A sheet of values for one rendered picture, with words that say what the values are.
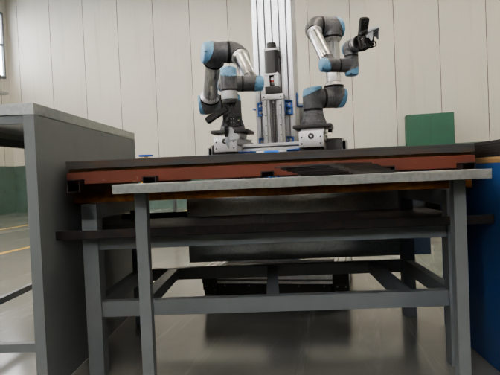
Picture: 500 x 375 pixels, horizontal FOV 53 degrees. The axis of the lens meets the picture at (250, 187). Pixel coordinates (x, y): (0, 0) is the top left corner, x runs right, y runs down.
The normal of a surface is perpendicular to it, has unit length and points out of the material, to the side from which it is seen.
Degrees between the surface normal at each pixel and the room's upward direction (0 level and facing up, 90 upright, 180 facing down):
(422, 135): 90
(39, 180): 90
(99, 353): 90
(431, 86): 90
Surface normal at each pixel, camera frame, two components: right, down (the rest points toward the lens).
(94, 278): -0.04, 0.03
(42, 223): 1.00, -0.04
